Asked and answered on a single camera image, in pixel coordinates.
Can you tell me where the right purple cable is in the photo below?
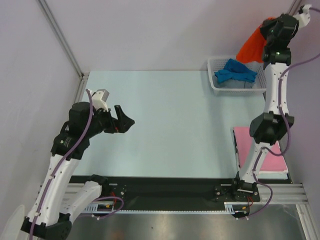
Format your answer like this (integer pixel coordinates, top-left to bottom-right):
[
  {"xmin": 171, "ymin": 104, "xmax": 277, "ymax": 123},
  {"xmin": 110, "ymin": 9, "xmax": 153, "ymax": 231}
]
[{"xmin": 239, "ymin": 6, "xmax": 320, "ymax": 219}]

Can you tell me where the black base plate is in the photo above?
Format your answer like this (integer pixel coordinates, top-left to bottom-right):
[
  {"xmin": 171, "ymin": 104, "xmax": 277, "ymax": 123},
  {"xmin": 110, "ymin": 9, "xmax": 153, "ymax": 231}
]
[{"xmin": 64, "ymin": 175, "xmax": 293, "ymax": 211}]

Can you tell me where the white folded t shirt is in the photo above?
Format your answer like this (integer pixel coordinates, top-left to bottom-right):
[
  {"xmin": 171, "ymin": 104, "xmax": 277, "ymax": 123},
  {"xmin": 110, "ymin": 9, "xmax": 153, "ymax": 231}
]
[{"xmin": 257, "ymin": 170, "xmax": 288, "ymax": 180}]

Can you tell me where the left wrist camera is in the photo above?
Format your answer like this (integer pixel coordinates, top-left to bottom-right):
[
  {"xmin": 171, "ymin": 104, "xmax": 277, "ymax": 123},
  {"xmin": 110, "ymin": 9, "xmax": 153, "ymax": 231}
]
[{"xmin": 90, "ymin": 89, "xmax": 110, "ymax": 112}]

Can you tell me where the right corner aluminium post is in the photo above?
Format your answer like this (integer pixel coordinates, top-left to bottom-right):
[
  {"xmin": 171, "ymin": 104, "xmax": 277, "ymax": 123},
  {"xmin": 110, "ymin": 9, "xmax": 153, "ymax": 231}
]
[{"xmin": 286, "ymin": 0, "xmax": 304, "ymax": 15}]

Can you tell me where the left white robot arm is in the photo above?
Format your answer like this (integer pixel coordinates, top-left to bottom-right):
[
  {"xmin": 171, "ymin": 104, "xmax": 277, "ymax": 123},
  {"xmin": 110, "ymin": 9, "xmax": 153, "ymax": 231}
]
[{"xmin": 21, "ymin": 102, "xmax": 135, "ymax": 240}]

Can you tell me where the purple cable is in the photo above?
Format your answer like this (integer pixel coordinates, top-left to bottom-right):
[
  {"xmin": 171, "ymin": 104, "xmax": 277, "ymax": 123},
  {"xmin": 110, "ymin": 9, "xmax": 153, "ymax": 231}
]
[
  {"xmin": 239, "ymin": 6, "xmax": 320, "ymax": 219},
  {"xmin": 29, "ymin": 88, "xmax": 125, "ymax": 235}
]

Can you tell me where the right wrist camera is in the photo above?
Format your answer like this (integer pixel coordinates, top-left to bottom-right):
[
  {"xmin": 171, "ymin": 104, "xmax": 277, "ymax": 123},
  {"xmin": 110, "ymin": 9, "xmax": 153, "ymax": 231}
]
[{"xmin": 293, "ymin": 4, "xmax": 312, "ymax": 29}]

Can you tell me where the grey t shirt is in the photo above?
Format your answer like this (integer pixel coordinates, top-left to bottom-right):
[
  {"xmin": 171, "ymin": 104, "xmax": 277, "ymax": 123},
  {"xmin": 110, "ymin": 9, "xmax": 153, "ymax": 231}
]
[{"xmin": 212, "ymin": 75, "xmax": 255, "ymax": 89}]

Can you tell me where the orange t shirt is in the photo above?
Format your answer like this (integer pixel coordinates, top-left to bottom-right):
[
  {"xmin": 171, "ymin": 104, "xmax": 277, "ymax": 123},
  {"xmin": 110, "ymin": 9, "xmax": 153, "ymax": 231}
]
[{"xmin": 236, "ymin": 24, "xmax": 267, "ymax": 64}]

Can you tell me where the pink folded t shirt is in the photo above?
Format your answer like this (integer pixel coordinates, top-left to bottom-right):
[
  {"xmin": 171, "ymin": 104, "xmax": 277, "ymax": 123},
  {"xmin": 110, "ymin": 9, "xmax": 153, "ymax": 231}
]
[{"xmin": 233, "ymin": 126, "xmax": 289, "ymax": 172}]

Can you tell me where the white plastic basket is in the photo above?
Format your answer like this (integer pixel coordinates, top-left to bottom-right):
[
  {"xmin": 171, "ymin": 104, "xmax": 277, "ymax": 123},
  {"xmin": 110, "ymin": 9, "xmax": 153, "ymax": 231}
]
[{"xmin": 207, "ymin": 55, "xmax": 267, "ymax": 97}]

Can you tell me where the blue t shirt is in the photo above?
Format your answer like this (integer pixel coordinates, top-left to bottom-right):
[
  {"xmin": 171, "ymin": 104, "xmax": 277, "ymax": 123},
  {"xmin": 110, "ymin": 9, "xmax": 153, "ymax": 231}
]
[{"xmin": 214, "ymin": 58, "xmax": 258, "ymax": 82}]

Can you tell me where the corner aluminium post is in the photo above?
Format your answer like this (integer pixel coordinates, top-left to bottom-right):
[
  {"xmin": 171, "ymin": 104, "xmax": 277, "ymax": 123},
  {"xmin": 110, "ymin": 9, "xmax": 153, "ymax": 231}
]
[
  {"xmin": 37, "ymin": 0, "xmax": 87, "ymax": 80},
  {"xmin": 286, "ymin": 0, "xmax": 304, "ymax": 15}
]

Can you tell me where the white cable duct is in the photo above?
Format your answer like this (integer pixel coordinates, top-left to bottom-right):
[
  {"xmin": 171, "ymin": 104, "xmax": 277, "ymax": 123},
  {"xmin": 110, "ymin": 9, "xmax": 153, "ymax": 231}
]
[{"xmin": 80, "ymin": 202, "xmax": 250, "ymax": 218}]

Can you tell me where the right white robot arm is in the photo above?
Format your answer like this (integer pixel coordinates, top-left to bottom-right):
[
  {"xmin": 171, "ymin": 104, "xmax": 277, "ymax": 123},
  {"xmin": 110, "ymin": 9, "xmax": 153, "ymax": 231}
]
[{"xmin": 226, "ymin": 13, "xmax": 300, "ymax": 202}]

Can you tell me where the left corner aluminium post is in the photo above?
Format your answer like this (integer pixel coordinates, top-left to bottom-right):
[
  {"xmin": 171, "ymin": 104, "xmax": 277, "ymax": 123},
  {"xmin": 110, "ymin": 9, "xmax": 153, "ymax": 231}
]
[{"xmin": 37, "ymin": 0, "xmax": 87, "ymax": 80}]

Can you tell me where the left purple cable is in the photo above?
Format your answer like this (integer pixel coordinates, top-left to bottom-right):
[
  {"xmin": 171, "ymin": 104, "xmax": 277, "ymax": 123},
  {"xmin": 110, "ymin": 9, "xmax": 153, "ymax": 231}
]
[{"xmin": 29, "ymin": 88, "xmax": 125, "ymax": 235}]

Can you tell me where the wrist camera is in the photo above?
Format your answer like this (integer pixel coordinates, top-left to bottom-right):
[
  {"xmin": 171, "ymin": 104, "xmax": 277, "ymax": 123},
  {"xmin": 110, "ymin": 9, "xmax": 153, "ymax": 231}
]
[
  {"xmin": 293, "ymin": 4, "xmax": 312, "ymax": 29},
  {"xmin": 90, "ymin": 89, "xmax": 110, "ymax": 112}
]

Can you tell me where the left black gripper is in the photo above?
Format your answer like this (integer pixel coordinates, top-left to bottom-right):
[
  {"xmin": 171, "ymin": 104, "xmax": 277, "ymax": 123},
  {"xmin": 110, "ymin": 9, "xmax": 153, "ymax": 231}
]
[{"xmin": 84, "ymin": 104, "xmax": 134, "ymax": 138}]

